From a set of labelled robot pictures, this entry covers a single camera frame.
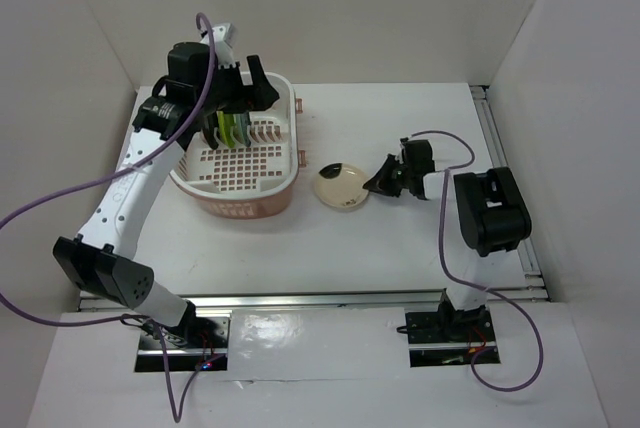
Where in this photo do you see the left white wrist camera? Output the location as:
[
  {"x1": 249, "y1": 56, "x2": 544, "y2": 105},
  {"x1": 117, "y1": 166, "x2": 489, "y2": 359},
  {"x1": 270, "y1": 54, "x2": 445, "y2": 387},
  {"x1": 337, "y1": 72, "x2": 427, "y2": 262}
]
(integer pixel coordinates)
[{"x1": 200, "y1": 23, "x2": 239, "y2": 70}]

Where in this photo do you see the aluminium rail frame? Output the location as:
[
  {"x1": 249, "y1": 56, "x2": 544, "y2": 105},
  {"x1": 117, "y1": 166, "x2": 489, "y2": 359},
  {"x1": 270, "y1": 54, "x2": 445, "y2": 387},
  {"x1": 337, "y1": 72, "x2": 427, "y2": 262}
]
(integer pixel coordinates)
[{"x1": 77, "y1": 83, "x2": 551, "y2": 312}]

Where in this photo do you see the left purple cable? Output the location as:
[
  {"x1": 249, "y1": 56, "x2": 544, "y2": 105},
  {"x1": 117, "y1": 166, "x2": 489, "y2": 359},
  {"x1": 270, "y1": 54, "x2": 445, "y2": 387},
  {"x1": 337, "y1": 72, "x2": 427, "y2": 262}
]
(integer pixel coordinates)
[{"x1": 0, "y1": 11, "x2": 221, "y2": 424}]

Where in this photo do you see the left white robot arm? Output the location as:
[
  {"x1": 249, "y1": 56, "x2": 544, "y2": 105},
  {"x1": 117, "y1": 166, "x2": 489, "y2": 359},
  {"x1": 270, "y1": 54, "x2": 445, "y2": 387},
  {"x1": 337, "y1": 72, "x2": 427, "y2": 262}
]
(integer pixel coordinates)
[{"x1": 53, "y1": 42, "x2": 279, "y2": 347}]

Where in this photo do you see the green plate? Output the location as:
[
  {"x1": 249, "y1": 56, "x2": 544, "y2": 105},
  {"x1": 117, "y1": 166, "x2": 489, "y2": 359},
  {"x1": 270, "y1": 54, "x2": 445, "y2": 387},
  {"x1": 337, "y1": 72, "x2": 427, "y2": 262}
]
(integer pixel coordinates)
[{"x1": 217, "y1": 111, "x2": 236, "y2": 149}]

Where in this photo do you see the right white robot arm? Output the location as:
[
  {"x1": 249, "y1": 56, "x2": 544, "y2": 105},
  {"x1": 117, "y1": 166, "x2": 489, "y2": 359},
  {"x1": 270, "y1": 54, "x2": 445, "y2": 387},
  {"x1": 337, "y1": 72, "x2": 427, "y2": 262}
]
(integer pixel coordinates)
[{"x1": 363, "y1": 130, "x2": 532, "y2": 342}]

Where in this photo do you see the blue floral plate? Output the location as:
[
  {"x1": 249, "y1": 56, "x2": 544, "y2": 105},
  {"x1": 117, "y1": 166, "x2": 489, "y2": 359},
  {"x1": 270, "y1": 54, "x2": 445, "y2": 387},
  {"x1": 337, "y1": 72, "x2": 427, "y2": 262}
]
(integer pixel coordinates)
[{"x1": 234, "y1": 111, "x2": 251, "y2": 147}]

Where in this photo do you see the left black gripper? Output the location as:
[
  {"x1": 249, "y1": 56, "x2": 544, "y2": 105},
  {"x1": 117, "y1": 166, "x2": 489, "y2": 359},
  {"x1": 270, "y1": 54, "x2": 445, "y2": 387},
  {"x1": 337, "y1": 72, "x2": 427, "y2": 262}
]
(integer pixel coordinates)
[{"x1": 195, "y1": 54, "x2": 277, "y2": 116}]

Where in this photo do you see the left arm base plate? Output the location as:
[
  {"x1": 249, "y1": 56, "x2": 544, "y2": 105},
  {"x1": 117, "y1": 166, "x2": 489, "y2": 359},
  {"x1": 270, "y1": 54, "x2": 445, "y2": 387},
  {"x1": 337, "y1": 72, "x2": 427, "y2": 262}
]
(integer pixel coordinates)
[{"x1": 122, "y1": 312, "x2": 231, "y2": 373}]

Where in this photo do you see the white pink dish rack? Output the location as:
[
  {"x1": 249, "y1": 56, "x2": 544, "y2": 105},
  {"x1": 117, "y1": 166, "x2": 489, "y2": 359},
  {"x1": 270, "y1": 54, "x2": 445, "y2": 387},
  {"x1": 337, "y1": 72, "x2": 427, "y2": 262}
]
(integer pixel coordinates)
[{"x1": 170, "y1": 72, "x2": 306, "y2": 219}]

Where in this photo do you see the cream plate with black patch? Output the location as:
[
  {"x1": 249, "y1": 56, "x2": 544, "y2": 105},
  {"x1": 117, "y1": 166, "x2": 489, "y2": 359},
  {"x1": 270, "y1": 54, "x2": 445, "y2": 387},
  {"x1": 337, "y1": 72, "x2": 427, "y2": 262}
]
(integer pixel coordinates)
[{"x1": 312, "y1": 162, "x2": 369, "y2": 211}]

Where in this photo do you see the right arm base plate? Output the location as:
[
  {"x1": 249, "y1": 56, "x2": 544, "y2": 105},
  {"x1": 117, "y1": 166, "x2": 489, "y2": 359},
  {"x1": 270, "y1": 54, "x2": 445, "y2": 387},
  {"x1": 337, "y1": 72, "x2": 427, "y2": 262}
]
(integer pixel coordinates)
[{"x1": 396, "y1": 310, "x2": 500, "y2": 368}]

